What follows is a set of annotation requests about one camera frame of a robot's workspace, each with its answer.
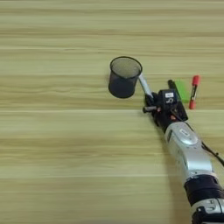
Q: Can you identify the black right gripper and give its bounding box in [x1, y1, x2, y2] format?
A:
[142, 92, 189, 133]

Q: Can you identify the white marker black cap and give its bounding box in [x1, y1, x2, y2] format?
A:
[137, 73, 155, 100]

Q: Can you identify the black mesh pen cup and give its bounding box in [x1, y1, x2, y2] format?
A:
[108, 55, 144, 99]

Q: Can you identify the red marker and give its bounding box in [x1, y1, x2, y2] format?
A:
[188, 74, 202, 110]

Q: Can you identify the green eraser block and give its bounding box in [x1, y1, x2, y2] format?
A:
[174, 80, 191, 104]

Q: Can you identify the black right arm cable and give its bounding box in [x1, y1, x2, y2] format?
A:
[170, 108, 224, 167]

